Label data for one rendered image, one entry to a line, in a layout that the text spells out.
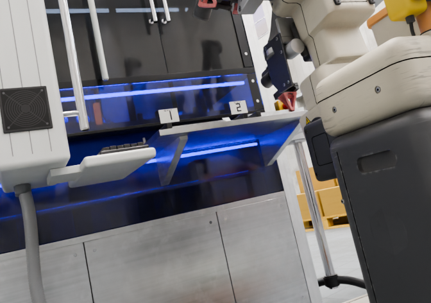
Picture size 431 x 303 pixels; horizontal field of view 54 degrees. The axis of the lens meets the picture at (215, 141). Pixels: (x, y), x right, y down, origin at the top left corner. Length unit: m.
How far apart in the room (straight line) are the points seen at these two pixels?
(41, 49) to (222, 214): 1.01
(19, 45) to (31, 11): 0.10
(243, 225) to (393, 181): 1.17
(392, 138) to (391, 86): 0.09
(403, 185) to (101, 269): 1.22
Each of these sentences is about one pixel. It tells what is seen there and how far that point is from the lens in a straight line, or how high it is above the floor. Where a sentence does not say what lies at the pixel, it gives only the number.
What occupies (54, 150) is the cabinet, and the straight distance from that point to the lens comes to 1.16.
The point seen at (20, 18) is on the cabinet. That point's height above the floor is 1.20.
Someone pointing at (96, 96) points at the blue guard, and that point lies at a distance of 1.79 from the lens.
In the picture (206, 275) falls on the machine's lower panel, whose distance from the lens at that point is 1.81.
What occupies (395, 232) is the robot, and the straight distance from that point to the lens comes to 0.80.
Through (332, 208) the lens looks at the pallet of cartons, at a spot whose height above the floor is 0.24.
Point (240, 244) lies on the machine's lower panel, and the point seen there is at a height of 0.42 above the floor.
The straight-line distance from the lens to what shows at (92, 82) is 1.81.
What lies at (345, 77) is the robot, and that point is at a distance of 0.83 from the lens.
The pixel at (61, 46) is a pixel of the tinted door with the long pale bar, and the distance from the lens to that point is 1.87.
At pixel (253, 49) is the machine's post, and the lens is 2.11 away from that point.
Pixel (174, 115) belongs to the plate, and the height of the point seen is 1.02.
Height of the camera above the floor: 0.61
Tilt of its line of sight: 8 degrees up
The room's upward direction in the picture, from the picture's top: 13 degrees counter-clockwise
